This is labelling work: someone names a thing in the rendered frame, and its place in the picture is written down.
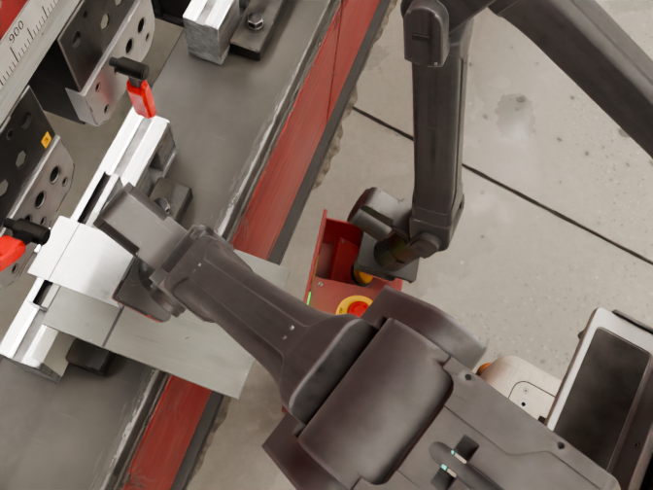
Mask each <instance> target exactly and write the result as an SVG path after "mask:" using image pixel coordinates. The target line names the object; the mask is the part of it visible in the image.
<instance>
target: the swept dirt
mask: <svg viewBox="0 0 653 490"><path fill-rule="evenodd" d="M396 2H397V0H392V1H391V3H390V5H389V8H388V10H387V11H386V14H385V16H384V19H383V21H382V23H381V26H380V28H379V31H378V33H377V35H376V38H375V40H374V43H373V45H374V44H375V43H376V42H377V41H378V40H379V39H380V37H381V36H382V33H383V30H384V29H385V27H386V26H387V24H388V21H389V15H390V13H391V12H392V11H393V10H394V9H395V6H396ZM373 45H372V47H371V50H370V52H369V55H368V57H367V59H366V62H365V64H364V66H363V68H362V70H361V73H362V71H363V70H364V68H365V66H366V63H367V60H368V58H369V56H370V54H371V52H372V48H373ZM357 101H358V92H357V84H356V86H355V88H354V90H353V93H352V95H351V97H350V100H349V102H348V104H347V107H346V109H345V112H344V114H343V117H342V119H341V121H340V124H339V126H338V127H337V130H336V132H335V134H334V137H333V139H332V142H331V144H330V146H329V149H328V151H327V153H326V157H325V159H324V162H323V164H322V167H321V169H320V171H319V174H318V176H317V179H316V181H315V184H314V186H313V188H312V190H314V189H316V188H317V187H318V186H319V185H320V184H321V183H322V182H323V180H324V178H325V176H326V174H327V172H328V171H329V169H330V161H331V159H332V158H333V157H334V156H335V155H336V154H338V153H339V151H340V140H341V138H342V136H343V128H342V121H344V120H345V119H346V118H347V117H349V115H350V114H351V112H352V109H353V107H354V105H355V104H356V102H357ZM230 401H231V398H230V397H228V396H224V399H223V402H222V405H221V407H220V409H219V412H218V414H217V417H216V419H215V421H214V424H213V426H212V429H211V431H210V433H209V436H208V437H207V439H206V442H205V444H204V446H203V449H202V451H201V453H200V456H199V458H198V461H197V463H196V466H195V468H194V470H193V473H192V475H191V477H190V480H189V484H188V486H187V488H186V490H188V488H189V485H190V483H191V481H192V479H193V478H194V476H195V475H196V474H197V472H198V471H199V470H200V468H201V466H202V464H203V461H204V457H205V454H206V452H207V450H208V448H209V447H210V445H211V443H212V441H213V439H214V435H215V432H216V430H217V429H218V427H219V426H220V425H221V424H222V423H223V421H224V420H225V418H226V415H227V411H228V406H229V403H230Z"/></svg>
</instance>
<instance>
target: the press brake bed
mask: <svg viewBox="0 0 653 490"><path fill-rule="evenodd" d="M391 1H392V0H336V1H335V3H334V6H333V8H332V10H331V12H330V14H329V16H328V19H327V21H326V24H325V26H324V29H323V31H322V33H321V35H320V37H319V39H318V42H317V44H316V46H315V48H314V50H313V52H312V54H311V56H310V58H309V60H308V62H307V65H306V67H305V69H304V71H303V73H302V75H301V78H300V80H299V82H298V84H297V86H296V89H295V91H294V93H293V95H292V98H291V101H290V103H289V105H288V107H287V109H286V112H285V114H284V116H283V117H282V119H281V121H280V124H279V126H278V128H277V130H276V132H275V135H274V137H273V139H272V141H271V143H270V145H269V148H268V150H267V152H266V154H265V156H264V159H263V161H262V163H261V165H260V167H259V169H258V173H257V175H256V177H255V179H254V181H253V183H252V185H251V187H250V189H249V191H248V194H247V196H246V198H245V200H244V202H243V204H242V207H241V209H240V211H239V213H238V215H237V218H236V220H235V222H234V224H233V226H232V228H231V231H230V233H229V235H228V237H227V239H226V241H227V242H228V243H229V244H232V245H233V247H234V248H235V249H236V250H239V251H241V252H244V253H247V254H250V255H252V256H255V257H258V258H260V259H263V260H266V261H268V262H271V263H275V264H278V265H280V264H281V262H282V259H283V257H284V255H285V253H286V251H287V248H288V246H289V244H290V241H291V239H292V235H293V233H294V230H295V228H296V225H297V223H298V221H299V218H300V216H301V214H302V211H303V209H304V206H305V204H306V202H307V199H308V197H309V195H310V192H311V191H312V188H313V186H314V184H315V181H316V179H317V176H318V174H319V171H320V169H321V167H322V164H323V162H324V159H325V157H326V155H327V151H328V149H329V146H330V144H331V142H332V139H333V137H334V134H335V132H336V130H337V127H338V126H339V124H340V121H341V119H342V117H343V114H344V112H345V109H346V107H347V104H348V102H349V100H350V97H351V95H352V93H353V90H354V88H355V86H356V83H357V81H358V79H359V76H360V74H361V70H362V68H363V66H364V64H365V62H366V59H367V57H368V55H369V52H370V50H371V47H372V45H373V43H374V40H375V38H376V35H377V33H378V31H379V28H380V26H381V23H382V21H383V19H384V16H385V14H386V11H387V10H388V8H389V5H390V3H391ZM223 399H224V395H222V394H220V393H217V392H215V391H212V390H210V389H207V388H204V387H202V386H199V385H197V384H194V383H191V382H189V381H186V380H185V379H182V378H179V377H177V376H174V375H172V374H169V373H167V372H165V374H164V376H163V378H162V380H161V383H160V385H159V387H158V389H157V391H156V393H155V397H154V399H153V401H152V403H151V406H150V408H149V410H148V412H147V414H146V416H145V419H144V421H143V423H142V425H141V427H140V430H139V432H138V434H137V436H136V438H135V439H134V442H133V444H132V446H131V448H130V450H129V453H128V455H127V457H126V459H125V461H124V463H123V466H122V468H121V470H120V473H119V476H118V478H117V480H116V482H115V484H114V486H113V489H112V490H186V488H187V486H188V484H189V480H190V477H191V475H192V473H193V470H194V468H195V466H196V463H197V461H198V458H199V456H200V453H201V451H202V449H203V446H204V444H205V442H206V439H207V437H208V436H209V433H210V431H211V429H212V426H213V424H214V421H215V419H216V417H217V414H218V412H219V409H220V407H221V405H222V402H223Z"/></svg>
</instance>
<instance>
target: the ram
mask: <svg viewBox="0 0 653 490"><path fill-rule="evenodd" d="M29 1H30V0H0V45H1V44H2V42H3V41H4V39H5V38H6V36H7V35H8V33H9V32H10V30H11V29H12V27H13V26H14V24H15V23H16V21H17V19H18V18H19V16H20V15H21V13H22V12H23V10H24V9H25V7H26V6H27V4H28V3H29ZM79 1H80V0H58V1H57V3H56V4H55V6H54V7H53V9H52V11H51V13H50V14H49V16H48V17H47V19H46V20H45V22H44V23H43V25H42V26H41V28H40V29H39V31H38V33H37V34H36V36H35V37H34V39H33V40H32V42H31V43H30V45H29V46H28V48H27V49H26V51H25V53H24V54H23V56H22V57H21V59H20V60H19V62H18V63H17V65H16V67H15V68H14V70H13V72H12V73H11V75H10V76H9V78H8V79H7V81H6V82H5V84H4V85H3V86H2V87H1V89H0V125H1V123H2V122H3V120H5V118H6V116H7V115H8V113H9V112H10V110H11V109H12V107H13V105H14V104H15V102H16V101H17V99H18V97H19V95H20V94H21V92H22V91H23V89H24V88H25V86H26V84H27V83H28V81H29V80H30V78H31V77H32V75H33V73H34V72H35V70H36V69H37V67H38V65H39V64H40V62H41V61H42V59H43V58H44V56H45V54H46V53H47V51H48V50H49V48H50V47H51V45H52V43H53V41H54V40H55V38H56V37H57V35H58V33H59V32H60V30H61V29H62V27H63V26H64V24H65V22H66V21H67V19H68V18H69V17H70V16H71V14H72V12H73V11H74V9H75V8H76V6H77V5H78V3H79Z"/></svg>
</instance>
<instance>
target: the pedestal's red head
mask: <svg viewBox="0 0 653 490"><path fill-rule="evenodd" d="M325 221H326V229H325V234H324V238H323V243H322V247H321V251H320V255H319V258H318V264H317V268H316V273H315V277H314V282H313V286H312V290H311V293H310V298H309V303H308V305H310V306H312V307H314V308H316V309H318V310H321V311H324V312H327V313H331V314H336V310H337V308H338V306H339V304H340V303H341V302H342V301H343V300H344V299H345V298H348V297H351V296H363V297H366V298H369V299H371V300H372V301H374V299H375V298H376V297H377V295H378V294H379V293H380V292H381V290H382V289H383V288H384V286H385V285H387V286H389V287H392V288H394V289H396V290H399V291H401V289H402V283H403V280H402V279H399V278H395V280H394V281H392V282H388V281H385V280H382V279H379V278H375V277H373V278H372V280H371V282H370V284H369V285H368V286H366V287H360V286H358V285H357V284H356V283H355V282H354V280H353V278H352V275H351V268H352V265H353V263H354V262H355V258H356V255H357V254H358V253H359V248H360V244H361V240H360V237H361V229H359V228H357V227H355V226H353V225H352V224H350V223H349V222H346V221H341V220H336V219H332V218H328V217H327V210H326V209H324V213H323V217H322V221H321V225H320V230H319V234H318V239H317V243H316V248H315V252H314V256H313V260H312V264H311V269H310V273H309V278H308V282H307V286H306V291H305V295H304V300H303V302H305V303H307V299H308V296H309V291H310V288H311V282H312V278H313V273H314V269H315V264H316V260H317V257H318V253H319V248H320V243H321V239H322V234H323V230H324V225H325Z"/></svg>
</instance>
